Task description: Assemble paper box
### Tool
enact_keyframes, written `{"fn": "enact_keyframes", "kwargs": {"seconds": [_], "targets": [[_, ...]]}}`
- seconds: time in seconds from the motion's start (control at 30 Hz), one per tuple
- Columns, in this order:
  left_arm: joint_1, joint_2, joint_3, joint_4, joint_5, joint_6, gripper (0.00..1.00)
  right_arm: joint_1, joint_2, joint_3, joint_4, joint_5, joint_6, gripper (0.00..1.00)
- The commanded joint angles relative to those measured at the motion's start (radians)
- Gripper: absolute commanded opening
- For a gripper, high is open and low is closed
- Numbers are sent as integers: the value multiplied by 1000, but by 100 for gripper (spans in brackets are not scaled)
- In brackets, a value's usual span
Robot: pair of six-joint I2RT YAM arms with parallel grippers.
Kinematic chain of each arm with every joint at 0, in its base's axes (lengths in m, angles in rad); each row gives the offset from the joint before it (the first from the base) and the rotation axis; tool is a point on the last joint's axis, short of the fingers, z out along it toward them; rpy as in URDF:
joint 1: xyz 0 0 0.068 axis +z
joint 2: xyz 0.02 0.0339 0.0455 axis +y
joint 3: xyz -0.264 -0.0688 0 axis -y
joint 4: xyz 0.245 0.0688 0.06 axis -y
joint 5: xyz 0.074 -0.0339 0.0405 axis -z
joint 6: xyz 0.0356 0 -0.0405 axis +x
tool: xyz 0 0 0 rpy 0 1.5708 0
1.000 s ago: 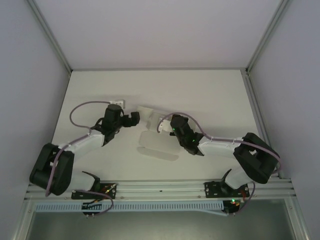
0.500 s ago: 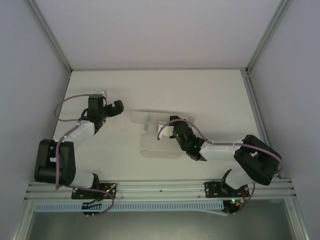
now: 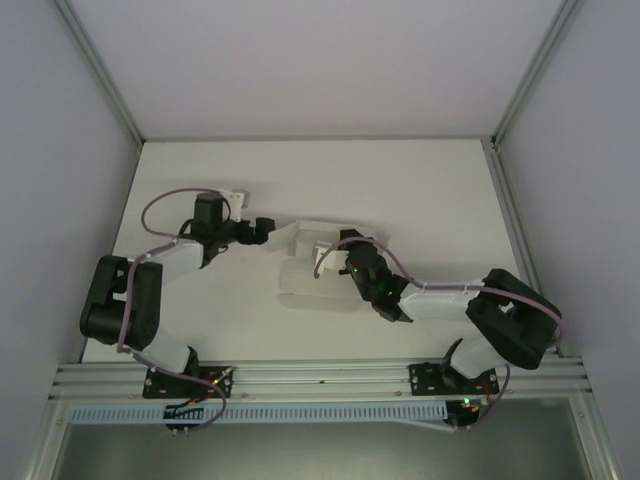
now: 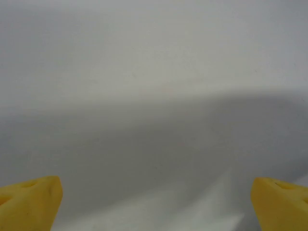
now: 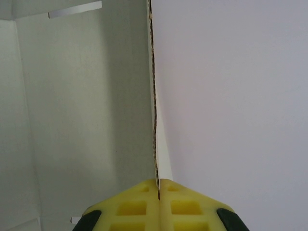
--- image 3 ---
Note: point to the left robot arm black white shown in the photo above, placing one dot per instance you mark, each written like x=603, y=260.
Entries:
x=170, y=261

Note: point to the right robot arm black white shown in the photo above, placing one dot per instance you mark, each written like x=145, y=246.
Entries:
x=435, y=305

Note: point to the black electronics board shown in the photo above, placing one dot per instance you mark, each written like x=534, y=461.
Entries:
x=465, y=412
x=182, y=414

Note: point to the aluminium frame cross rail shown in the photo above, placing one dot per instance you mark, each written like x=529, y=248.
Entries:
x=320, y=375

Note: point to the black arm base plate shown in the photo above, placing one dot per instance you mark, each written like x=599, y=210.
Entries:
x=160, y=387
x=425, y=380

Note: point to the aluminium table side rail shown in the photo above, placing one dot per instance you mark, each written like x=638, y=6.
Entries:
x=520, y=240

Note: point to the aluminium upright post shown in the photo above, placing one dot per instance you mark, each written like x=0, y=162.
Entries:
x=100, y=75
x=535, y=75

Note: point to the aluminium frame leg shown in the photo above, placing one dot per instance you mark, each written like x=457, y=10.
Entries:
x=47, y=440
x=597, y=440

